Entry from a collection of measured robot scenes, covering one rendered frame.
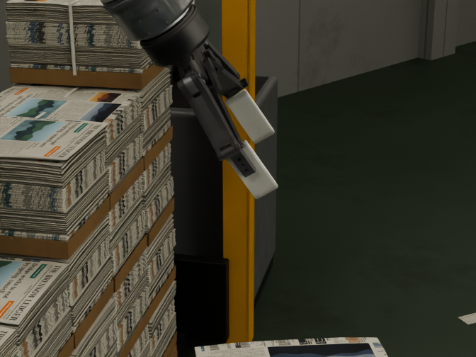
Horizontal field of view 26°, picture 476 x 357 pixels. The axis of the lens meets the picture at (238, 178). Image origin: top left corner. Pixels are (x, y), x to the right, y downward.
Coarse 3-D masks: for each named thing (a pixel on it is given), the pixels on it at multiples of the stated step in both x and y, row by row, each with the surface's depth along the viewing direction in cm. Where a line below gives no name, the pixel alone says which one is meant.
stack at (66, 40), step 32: (32, 0) 276; (64, 0) 276; (96, 0) 276; (32, 32) 276; (64, 32) 274; (96, 32) 273; (32, 64) 279; (64, 64) 278; (96, 64) 276; (128, 64) 274; (160, 96) 292; (160, 128) 297; (160, 160) 299; (160, 192) 300; (160, 256) 305; (160, 288) 310; (160, 320) 311; (160, 352) 313
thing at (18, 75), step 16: (16, 80) 282; (32, 80) 281; (48, 80) 280; (64, 80) 279; (80, 80) 278; (96, 80) 277; (112, 80) 276; (128, 80) 275; (144, 80) 277; (160, 144) 296; (144, 160) 282; (160, 224) 302; (176, 336) 332
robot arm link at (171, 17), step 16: (128, 0) 109; (144, 0) 109; (160, 0) 109; (176, 0) 110; (192, 0) 112; (112, 16) 112; (128, 16) 110; (144, 16) 110; (160, 16) 110; (176, 16) 110; (128, 32) 112; (144, 32) 111; (160, 32) 112
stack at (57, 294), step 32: (128, 192) 273; (128, 224) 274; (0, 256) 234; (32, 256) 233; (96, 256) 250; (128, 256) 275; (0, 288) 218; (32, 288) 217; (64, 288) 229; (96, 288) 252; (128, 288) 277; (0, 320) 205; (32, 320) 212; (64, 320) 230; (96, 320) 252; (128, 320) 278; (0, 352) 195; (32, 352) 214; (96, 352) 253
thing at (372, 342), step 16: (208, 352) 153; (224, 352) 153; (240, 352) 153; (256, 352) 153; (272, 352) 153; (288, 352) 153; (304, 352) 153; (320, 352) 153; (336, 352) 153; (352, 352) 153; (368, 352) 153; (384, 352) 154
